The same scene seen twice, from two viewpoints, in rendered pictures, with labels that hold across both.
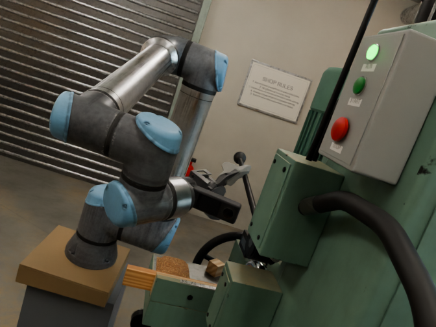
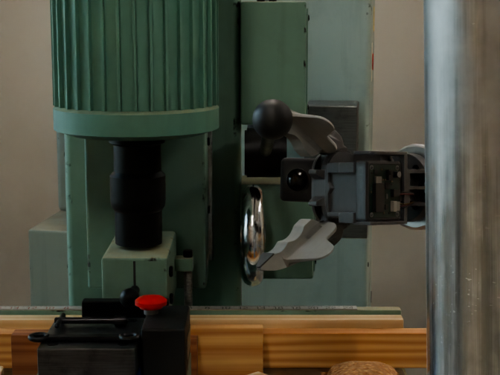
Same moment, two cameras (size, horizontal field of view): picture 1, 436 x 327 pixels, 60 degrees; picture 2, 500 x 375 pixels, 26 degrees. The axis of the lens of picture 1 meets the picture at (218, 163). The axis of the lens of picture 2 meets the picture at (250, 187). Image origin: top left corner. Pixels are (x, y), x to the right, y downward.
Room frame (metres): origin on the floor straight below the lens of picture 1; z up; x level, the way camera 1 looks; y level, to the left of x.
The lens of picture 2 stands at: (1.92, 0.11, 1.29)
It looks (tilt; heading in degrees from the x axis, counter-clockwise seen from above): 9 degrees down; 191
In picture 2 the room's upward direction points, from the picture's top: straight up
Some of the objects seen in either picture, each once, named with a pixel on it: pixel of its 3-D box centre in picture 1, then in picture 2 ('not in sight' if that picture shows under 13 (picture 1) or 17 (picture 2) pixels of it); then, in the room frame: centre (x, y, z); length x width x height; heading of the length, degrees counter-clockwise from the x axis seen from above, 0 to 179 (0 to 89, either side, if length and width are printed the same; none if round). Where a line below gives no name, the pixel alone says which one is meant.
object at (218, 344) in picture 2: not in sight; (160, 351); (0.84, -0.20, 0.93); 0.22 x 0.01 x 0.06; 102
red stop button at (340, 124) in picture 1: (339, 128); not in sight; (0.46, -0.13, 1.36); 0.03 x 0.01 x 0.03; 12
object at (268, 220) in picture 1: (290, 205); (274, 62); (0.57, -0.13, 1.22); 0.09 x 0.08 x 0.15; 12
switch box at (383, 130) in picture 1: (378, 106); not in sight; (0.47, -0.16, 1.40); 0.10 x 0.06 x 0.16; 12
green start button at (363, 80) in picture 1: (358, 85); not in sight; (0.46, -0.13, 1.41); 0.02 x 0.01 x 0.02; 12
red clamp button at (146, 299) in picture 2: not in sight; (150, 302); (0.97, -0.17, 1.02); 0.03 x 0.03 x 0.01
